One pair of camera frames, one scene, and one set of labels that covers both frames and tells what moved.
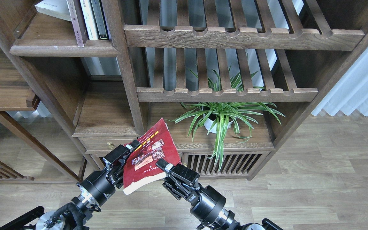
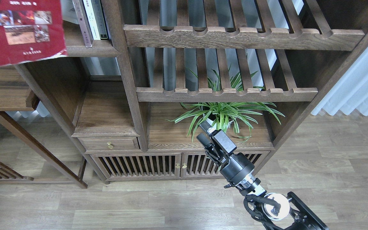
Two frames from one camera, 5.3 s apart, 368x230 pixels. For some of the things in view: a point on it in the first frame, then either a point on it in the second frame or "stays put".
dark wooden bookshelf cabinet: [234, 78] stays put
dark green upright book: [99, 19] stays put
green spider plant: [214, 117] stays put
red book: [140, 171] to [15, 31]
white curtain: [364, 87] stays put
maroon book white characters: [75, 20] to [85, 33]
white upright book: [90, 19] stays put
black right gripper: [207, 204] to [234, 166]
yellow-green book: [59, 8] to [69, 12]
